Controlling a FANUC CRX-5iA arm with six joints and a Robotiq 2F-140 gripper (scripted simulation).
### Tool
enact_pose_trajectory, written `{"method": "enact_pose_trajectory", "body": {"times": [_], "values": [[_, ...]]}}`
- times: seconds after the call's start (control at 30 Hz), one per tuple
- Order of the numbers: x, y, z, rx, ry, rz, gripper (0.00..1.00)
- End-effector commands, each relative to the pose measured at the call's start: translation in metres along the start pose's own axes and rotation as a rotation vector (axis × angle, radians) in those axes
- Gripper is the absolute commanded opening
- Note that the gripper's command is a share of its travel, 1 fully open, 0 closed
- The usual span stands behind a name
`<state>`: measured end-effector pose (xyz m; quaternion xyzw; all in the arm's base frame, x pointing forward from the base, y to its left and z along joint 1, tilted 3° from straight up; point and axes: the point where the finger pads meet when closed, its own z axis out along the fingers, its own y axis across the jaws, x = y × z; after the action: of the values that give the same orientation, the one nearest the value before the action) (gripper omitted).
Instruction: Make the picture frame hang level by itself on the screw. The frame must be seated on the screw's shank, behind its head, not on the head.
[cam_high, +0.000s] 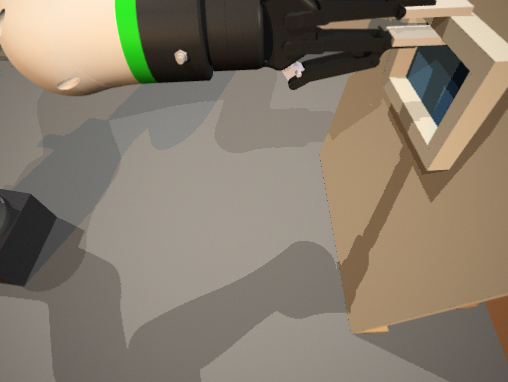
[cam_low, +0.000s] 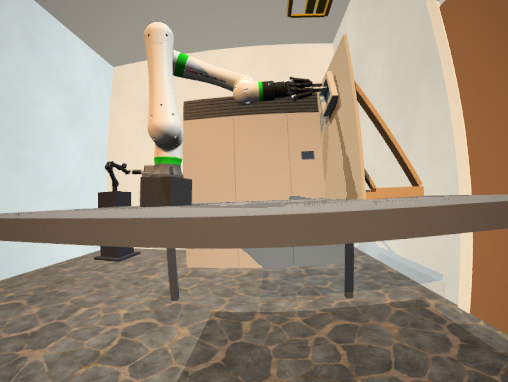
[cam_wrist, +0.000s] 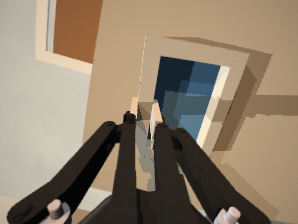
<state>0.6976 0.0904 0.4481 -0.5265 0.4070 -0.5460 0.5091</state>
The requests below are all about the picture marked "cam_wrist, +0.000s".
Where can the tan wooden board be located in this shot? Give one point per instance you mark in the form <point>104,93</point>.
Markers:
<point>257,149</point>

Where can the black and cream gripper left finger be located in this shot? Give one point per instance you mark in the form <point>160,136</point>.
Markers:
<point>57,200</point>

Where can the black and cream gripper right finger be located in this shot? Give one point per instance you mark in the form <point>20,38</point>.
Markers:
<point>218,198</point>

